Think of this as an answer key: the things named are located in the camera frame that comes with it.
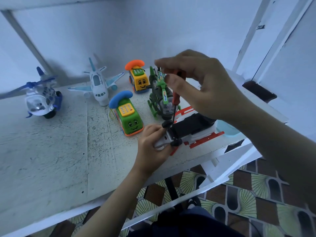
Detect red white toy vehicle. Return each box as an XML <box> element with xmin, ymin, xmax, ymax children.
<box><xmin>154</xmin><ymin>106</ymin><xmax>226</xmax><ymax>156</ymax></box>

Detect person's left forearm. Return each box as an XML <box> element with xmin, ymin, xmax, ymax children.
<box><xmin>79</xmin><ymin>171</ymin><xmax>149</xmax><ymax>237</ymax></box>

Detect person's left hand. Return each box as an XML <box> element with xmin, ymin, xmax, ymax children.
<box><xmin>131</xmin><ymin>124</ymin><xmax>174</xmax><ymax>180</ymax></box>

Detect green orange toy car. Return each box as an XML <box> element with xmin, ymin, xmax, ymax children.
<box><xmin>108</xmin><ymin>90</ymin><xmax>145</xmax><ymax>137</ymax></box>

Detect person's right hand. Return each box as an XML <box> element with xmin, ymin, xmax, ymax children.
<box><xmin>154</xmin><ymin>49</ymin><xmax>257</xmax><ymax>129</ymax></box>

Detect white blue toy vehicle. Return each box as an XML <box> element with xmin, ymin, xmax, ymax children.
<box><xmin>10</xmin><ymin>66</ymin><xmax>63</xmax><ymax>119</ymax></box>

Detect white toy airplane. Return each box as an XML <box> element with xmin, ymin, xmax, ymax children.
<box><xmin>67</xmin><ymin>57</ymin><xmax>126</xmax><ymax>107</ymax></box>

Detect yellow orange toy car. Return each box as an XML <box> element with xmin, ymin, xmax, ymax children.
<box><xmin>124</xmin><ymin>59</ymin><xmax>151</xmax><ymax>93</ymax></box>

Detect dark green toy helicopter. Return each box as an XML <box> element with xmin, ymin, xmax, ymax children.
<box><xmin>147</xmin><ymin>66</ymin><xmax>181</xmax><ymax>121</ymax></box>

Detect person's dark trousers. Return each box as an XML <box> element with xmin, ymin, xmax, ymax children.
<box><xmin>128</xmin><ymin>207</ymin><xmax>245</xmax><ymax>237</ymax></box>

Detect red screwdriver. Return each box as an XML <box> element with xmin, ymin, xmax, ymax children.
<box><xmin>168</xmin><ymin>70</ymin><xmax>187</xmax><ymax>127</ymax></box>

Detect white wooden table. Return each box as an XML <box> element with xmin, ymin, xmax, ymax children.
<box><xmin>0</xmin><ymin>66</ymin><xmax>289</xmax><ymax>237</ymax></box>

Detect teal container lid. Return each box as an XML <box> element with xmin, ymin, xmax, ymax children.
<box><xmin>216</xmin><ymin>120</ymin><xmax>243</xmax><ymax>137</ymax></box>

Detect dark brown storage box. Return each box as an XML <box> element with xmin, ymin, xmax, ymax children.
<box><xmin>242</xmin><ymin>80</ymin><xmax>277</xmax><ymax>103</ymax></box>

